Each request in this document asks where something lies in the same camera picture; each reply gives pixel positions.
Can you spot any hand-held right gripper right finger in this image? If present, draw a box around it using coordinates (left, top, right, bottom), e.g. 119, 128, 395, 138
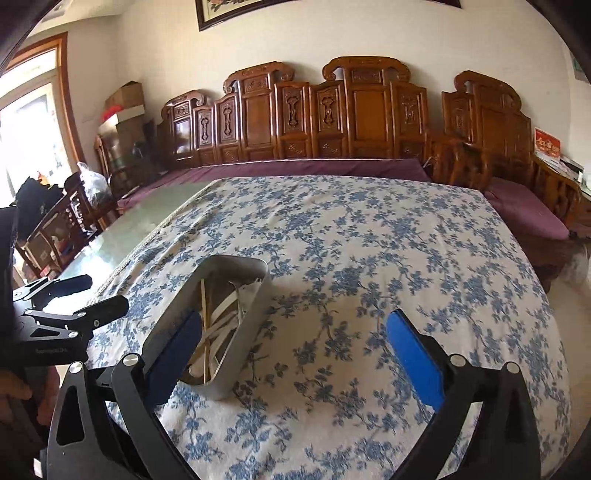
385, 309, 542, 480

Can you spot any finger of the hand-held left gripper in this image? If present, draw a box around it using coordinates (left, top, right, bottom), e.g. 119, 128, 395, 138
14, 274, 93, 308
21, 295, 130, 342

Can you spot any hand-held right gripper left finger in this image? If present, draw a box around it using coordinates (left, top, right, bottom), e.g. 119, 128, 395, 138
46, 309, 204, 480

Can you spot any beige chopstick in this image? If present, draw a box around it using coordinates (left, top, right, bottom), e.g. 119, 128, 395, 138
199, 277, 208, 386

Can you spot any grey rectangular container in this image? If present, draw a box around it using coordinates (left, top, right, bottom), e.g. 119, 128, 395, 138
141, 254, 271, 401

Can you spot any person's left hand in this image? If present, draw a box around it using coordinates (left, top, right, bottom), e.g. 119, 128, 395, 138
0, 368, 62, 428

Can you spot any dark wooden chair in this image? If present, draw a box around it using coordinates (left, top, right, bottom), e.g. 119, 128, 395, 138
16, 173, 118, 278

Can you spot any black bag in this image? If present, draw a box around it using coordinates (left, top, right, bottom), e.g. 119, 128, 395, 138
14, 178, 65, 232

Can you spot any clear plastic bag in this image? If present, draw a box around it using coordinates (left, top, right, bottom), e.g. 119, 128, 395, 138
76, 161, 112, 206

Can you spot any blue floral tablecloth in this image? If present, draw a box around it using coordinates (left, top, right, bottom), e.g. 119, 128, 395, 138
85, 175, 573, 480

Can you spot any wooden side table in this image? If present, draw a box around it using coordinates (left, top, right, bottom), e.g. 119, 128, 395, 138
93, 122, 139, 185

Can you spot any large brown cardboard box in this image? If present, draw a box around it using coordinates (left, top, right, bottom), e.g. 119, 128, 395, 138
115, 115, 156, 146

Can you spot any wooden framed window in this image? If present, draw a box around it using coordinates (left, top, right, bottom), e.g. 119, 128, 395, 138
0, 32, 86, 208

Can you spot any square purple seat cushion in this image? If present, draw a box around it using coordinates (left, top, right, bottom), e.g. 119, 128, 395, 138
482, 178, 571, 241

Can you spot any small brown cardboard box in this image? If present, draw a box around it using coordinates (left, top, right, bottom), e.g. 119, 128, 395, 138
105, 82, 145, 112

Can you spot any long purple seat cushion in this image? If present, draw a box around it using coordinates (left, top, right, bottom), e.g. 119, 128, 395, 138
117, 159, 432, 213

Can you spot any wooden end table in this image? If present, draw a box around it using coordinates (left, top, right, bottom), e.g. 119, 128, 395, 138
536, 152, 591, 206

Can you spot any carved wooden sofa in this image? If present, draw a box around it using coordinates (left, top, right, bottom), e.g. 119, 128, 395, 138
157, 56, 432, 169

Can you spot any carved wooden armchair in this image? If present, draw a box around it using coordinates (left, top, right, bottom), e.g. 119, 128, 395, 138
427, 70, 591, 241

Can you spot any dark framed wall picture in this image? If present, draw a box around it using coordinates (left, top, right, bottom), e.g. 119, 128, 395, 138
195, 0, 462, 32

